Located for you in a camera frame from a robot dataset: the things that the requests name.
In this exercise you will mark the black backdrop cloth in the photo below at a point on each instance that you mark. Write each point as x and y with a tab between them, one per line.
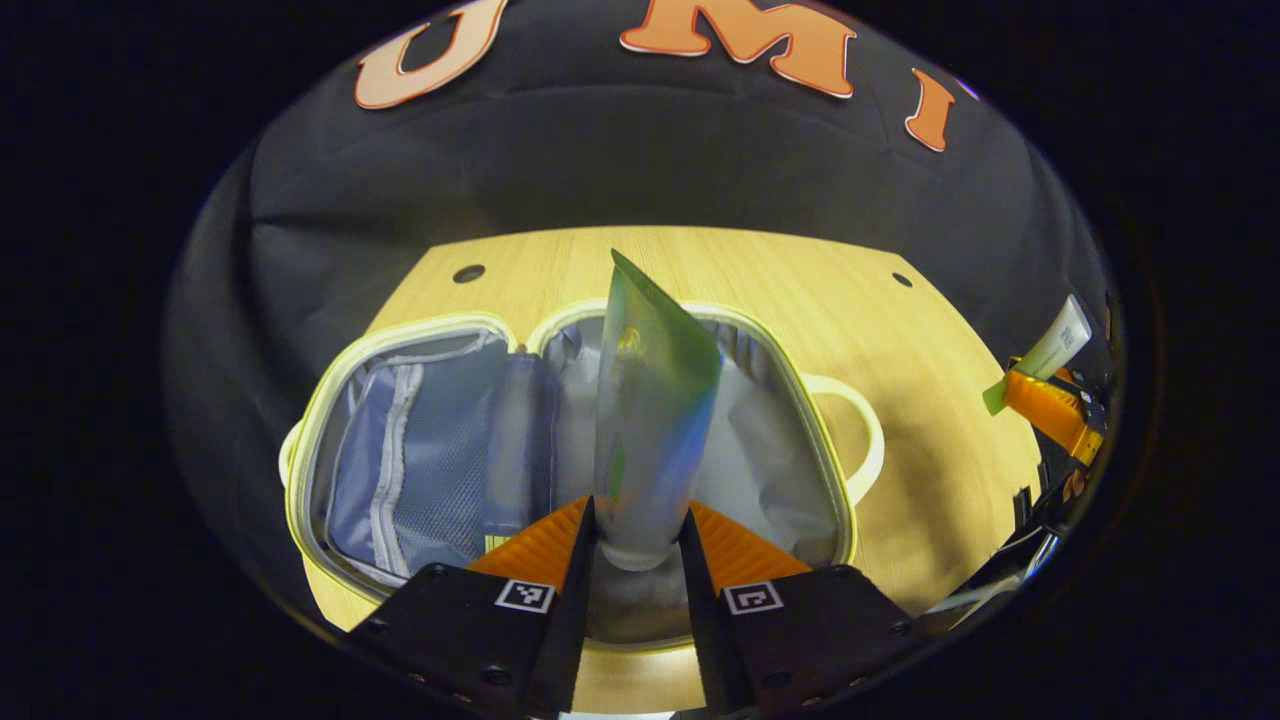
600	150

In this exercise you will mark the small white green-capped tube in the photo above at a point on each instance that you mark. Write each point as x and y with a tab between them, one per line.
1055	345

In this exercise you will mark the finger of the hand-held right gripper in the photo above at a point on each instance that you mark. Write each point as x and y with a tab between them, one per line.
1055	410

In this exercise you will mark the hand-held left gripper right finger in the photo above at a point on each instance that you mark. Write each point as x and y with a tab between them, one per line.
705	640

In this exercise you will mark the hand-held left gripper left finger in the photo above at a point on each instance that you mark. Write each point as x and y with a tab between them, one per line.
570	640

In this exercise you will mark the translucent green skin care tube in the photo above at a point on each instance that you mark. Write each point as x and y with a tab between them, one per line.
650	420

